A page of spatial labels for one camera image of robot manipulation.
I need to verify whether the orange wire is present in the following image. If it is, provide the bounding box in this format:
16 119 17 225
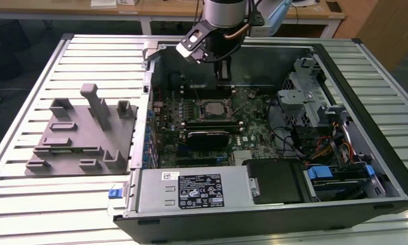
339 142 357 161

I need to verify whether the metal socket cover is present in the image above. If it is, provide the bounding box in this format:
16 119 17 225
224 96 235 117

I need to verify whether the hard disk in blue carrier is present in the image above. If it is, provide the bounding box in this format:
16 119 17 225
305 165 377 202

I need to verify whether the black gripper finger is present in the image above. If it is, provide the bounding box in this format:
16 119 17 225
215 56 232 80

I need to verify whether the black plastic shroud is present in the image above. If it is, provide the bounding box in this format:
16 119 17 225
243 158 309 205

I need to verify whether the black PC case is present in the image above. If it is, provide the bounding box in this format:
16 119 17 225
112 38 408 244

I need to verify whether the silver metal drive cage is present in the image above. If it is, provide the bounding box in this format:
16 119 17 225
277 57 331 128

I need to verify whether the grey parts rack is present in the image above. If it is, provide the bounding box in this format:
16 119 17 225
25 83 139 177

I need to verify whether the silver chipset heatsink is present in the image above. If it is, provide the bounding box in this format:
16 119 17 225
233 150 256 163

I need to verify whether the wooden desk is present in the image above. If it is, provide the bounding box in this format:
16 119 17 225
0 0 348 39

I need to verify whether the yellow wire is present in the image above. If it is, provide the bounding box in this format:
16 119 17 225
305 147 331 161

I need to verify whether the black office chair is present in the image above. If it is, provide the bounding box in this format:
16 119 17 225
0 19 31 81

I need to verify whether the green RAM stick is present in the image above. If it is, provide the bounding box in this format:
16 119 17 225
49 148 89 155

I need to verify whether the white camera on black bracket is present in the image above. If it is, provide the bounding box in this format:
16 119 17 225
176 22 211 64

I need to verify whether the black expansion slot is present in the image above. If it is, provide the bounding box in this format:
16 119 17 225
176 158 219 166

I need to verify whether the white cardboard box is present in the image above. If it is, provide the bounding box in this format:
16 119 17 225
89 0 119 9

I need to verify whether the black RAM slot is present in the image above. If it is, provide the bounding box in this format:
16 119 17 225
184 129 241 134
184 126 241 131
181 88 233 92
184 123 241 128
181 94 233 99
181 85 233 89
181 91 233 95
184 120 241 125

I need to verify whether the silver square CPU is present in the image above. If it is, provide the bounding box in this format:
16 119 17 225
203 101 225 115

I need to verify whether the black graphics card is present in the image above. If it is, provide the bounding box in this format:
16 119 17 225
185 130 231 149

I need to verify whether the silver power supply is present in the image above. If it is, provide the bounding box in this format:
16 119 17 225
124 167 251 214

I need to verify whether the thin black cable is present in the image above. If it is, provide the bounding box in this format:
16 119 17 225
201 45 235 64

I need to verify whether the white box camera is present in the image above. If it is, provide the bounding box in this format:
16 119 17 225
249 24 273 37

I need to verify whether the braided cable brass end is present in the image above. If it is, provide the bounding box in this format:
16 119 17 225
224 22 252 41

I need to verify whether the green motherboard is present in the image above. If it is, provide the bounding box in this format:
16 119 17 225
149 86 293 169

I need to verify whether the wooden cabinet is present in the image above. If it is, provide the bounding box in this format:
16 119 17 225
335 0 408 75

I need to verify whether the black phone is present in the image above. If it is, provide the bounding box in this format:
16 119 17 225
325 1 343 13

